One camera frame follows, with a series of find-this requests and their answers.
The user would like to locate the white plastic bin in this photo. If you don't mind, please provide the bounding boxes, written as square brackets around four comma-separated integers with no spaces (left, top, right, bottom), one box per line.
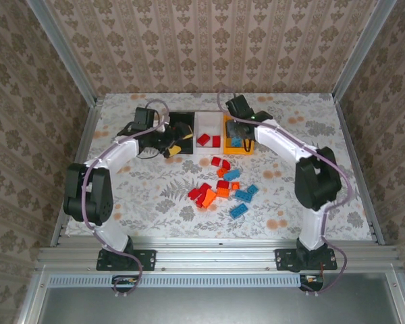
[194,111,223,155]

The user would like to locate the yellow plastic bin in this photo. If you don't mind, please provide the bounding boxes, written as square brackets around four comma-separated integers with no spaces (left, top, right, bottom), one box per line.
[221,113,257,155]

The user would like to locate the large orange lego brick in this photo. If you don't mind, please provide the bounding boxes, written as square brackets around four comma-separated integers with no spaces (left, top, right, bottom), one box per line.
[201,188,218,209]

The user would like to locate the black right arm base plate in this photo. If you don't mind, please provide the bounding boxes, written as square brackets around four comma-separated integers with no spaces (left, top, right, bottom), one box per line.
[275,248,338,272]

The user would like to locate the aluminium frame post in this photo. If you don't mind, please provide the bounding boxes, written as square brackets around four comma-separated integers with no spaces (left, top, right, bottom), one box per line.
[332,0,398,102]
[26,0,99,106]

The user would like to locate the small connector board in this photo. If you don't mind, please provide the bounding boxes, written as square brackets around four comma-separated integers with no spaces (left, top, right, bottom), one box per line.
[299,273,325,292]
[111,275,140,294]

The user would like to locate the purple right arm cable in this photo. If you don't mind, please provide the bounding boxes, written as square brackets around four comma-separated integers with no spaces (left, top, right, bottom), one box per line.
[217,88,354,298]

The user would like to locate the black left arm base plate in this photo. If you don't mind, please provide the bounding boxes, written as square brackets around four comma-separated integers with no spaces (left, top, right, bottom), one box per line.
[97,248,157,272]

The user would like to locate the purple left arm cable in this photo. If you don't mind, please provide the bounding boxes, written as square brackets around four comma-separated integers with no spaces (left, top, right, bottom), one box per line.
[82,99,171,298]

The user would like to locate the grey slotted cable duct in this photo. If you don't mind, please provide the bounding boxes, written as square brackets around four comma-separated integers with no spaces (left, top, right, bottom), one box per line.
[49,273,302,288]

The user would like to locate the thin black left gripper cable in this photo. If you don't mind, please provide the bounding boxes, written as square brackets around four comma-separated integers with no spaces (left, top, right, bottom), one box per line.
[136,148,165,160]

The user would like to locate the aluminium side rail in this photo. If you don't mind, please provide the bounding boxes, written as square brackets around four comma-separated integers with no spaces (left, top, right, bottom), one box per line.
[333,97,386,246]
[49,97,105,247]

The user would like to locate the black plastic bin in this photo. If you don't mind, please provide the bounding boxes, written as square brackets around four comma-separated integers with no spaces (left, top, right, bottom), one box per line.
[164,111,196,156]

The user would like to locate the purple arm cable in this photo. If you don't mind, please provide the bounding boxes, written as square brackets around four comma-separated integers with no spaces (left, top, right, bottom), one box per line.
[217,88,354,298]
[82,99,171,298]

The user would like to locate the floral patterned table cover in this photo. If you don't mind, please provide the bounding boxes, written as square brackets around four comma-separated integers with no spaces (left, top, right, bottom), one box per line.
[65,92,374,241]

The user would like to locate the grey metal sheet panel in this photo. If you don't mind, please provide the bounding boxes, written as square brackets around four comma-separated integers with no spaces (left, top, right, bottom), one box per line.
[36,286,401,324]

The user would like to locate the aluminium cross rail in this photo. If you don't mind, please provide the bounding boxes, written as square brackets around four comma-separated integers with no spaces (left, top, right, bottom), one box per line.
[36,237,402,272]

